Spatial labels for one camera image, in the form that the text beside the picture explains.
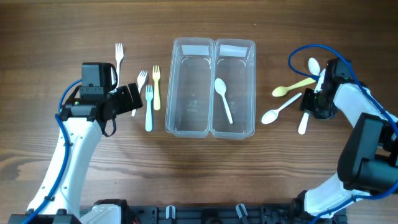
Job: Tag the white plastic fork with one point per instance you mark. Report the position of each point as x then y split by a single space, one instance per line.
141 79
119 55

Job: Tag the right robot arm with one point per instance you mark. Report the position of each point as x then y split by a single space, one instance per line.
367 167

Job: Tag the clear plastic container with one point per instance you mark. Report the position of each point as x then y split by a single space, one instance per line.
188 100
234 63

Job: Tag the left clear plastic container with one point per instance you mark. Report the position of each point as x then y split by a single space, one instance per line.
188 100

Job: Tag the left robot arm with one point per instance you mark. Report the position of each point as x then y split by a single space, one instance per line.
83 112

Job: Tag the right clear plastic container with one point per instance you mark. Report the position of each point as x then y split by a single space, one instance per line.
234 63

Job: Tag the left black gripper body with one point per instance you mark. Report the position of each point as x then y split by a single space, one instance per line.
122 101

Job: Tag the white plastic spoon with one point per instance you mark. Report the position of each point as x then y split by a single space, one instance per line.
271 115
303 124
313 66
220 88

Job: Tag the light blue plastic fork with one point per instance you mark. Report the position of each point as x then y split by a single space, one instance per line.
149 98

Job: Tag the yellow plastic fork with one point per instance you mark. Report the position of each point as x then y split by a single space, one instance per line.
156 78

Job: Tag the yellow plastic spoon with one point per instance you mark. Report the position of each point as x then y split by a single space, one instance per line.
283 90

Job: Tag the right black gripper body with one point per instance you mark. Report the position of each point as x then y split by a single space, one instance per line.
318 106

